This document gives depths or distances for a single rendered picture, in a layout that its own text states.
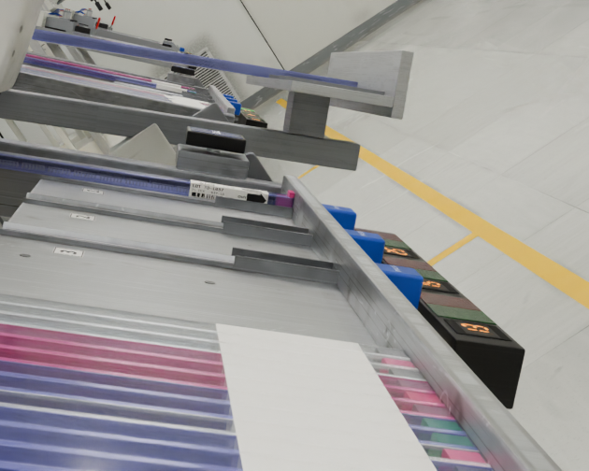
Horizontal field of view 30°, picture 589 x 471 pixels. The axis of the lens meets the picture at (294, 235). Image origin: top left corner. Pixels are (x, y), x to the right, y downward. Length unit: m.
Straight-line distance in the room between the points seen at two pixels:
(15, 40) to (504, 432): 0.53
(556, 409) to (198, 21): 6.66
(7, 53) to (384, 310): 0.38
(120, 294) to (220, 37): 7.83
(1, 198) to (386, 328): 0.50
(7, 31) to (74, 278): 0.29
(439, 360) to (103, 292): 0.18
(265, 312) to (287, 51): 7.86
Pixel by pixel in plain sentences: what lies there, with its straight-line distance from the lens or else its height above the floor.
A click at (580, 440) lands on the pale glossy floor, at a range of 1.83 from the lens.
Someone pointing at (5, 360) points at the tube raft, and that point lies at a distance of 0.37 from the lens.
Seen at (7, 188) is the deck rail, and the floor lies 0.85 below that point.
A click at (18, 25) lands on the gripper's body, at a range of 0.79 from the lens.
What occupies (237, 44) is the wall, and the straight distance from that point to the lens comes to 8.34.
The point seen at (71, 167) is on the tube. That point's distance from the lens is 0.83.
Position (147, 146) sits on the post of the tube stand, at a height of 0.80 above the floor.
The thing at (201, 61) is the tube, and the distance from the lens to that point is 1.19.
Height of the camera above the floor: 0.89
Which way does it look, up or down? 13 degrees down
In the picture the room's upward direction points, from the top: 33 degrees counter-clockwise
